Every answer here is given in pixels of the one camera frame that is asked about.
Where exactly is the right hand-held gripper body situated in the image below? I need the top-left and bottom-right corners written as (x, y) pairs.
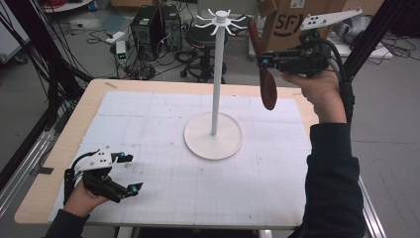
top-left (275, 8), bottom-right (364, 75)

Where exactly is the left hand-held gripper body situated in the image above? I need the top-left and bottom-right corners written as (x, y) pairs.
top-left (72, 147), bottom-right (130, 204)

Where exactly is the brown wooden spoon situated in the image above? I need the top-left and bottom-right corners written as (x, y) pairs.
top-left (247, 18), bottom-right (278, 112)

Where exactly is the white hook rack stand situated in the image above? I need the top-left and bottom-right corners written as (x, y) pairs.
top-left (183, 8), bottom-right (250, 162)

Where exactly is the person's left hand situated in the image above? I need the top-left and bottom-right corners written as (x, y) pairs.
top-left (62, 179), bottom-right (111, 219)

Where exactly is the person's right hand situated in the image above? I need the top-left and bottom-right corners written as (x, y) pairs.
top-left (281, 68), bottom-right (348, 125)

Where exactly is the white grid mat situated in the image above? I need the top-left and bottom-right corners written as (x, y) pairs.
top-left (48, 90), bottom-right (313, 230)

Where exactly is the brown cardboard box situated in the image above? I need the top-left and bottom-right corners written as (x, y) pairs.
top-left (261, 0), bottom-right (348, 54)

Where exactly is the black round stool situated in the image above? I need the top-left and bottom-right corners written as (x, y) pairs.
top-left (179, 25), bottom-right (229, 83)

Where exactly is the slim black computer tower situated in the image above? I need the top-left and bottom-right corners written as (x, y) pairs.
top-left (159, 3), bottom-right (183, 53)

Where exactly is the white device with green light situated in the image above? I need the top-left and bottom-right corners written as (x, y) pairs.
top-left (115, 40), bottom-right (129, 67)

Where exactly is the white power strip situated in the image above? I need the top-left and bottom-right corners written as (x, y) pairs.
top-left (104, 30), bottom-right (127, 45)

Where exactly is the large black computer tower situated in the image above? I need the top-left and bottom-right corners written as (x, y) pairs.
top-left (130, 5), bottom-right (163, 62)

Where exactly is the thin black cable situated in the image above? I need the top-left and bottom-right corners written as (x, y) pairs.
top-left (63, 149), bottom-right (101, 204)

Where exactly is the thick black cable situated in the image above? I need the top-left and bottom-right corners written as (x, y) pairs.
top-left (316, 38), bottom-right (356, 125)

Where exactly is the black frame post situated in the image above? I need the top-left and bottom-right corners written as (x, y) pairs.
top-left (4, 0), bottom-right (93, 133)
top-left (343, 0), bottom-right (420, 82)

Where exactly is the aluminium rail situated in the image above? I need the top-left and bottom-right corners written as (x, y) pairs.
top-left (0, 130), bottom-right (55, 217)
top-left (358, 177), bottom-right (388, 238)

